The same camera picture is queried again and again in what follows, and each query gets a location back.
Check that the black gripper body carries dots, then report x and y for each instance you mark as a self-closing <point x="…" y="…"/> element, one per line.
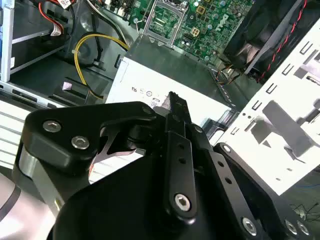
<point x="112" y="212"/>

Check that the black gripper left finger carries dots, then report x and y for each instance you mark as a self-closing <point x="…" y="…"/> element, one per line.
<point x="75" y="120"/>

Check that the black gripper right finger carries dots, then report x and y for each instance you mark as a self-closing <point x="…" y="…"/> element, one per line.
<point x="232" y="195"/>

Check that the thin metal locking lever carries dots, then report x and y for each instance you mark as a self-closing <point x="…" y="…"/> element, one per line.
<point x="138" y="27"/>

